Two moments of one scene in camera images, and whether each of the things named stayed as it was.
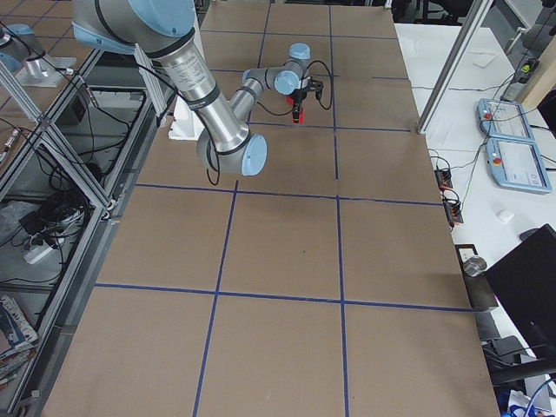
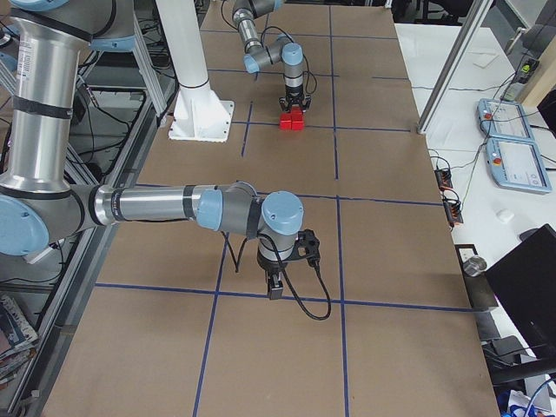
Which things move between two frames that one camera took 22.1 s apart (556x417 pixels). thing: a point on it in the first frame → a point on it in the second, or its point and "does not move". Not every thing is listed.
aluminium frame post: (451, 71) does not move
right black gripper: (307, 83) → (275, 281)
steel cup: (474, 266) does not move
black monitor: (526, 281) does not move
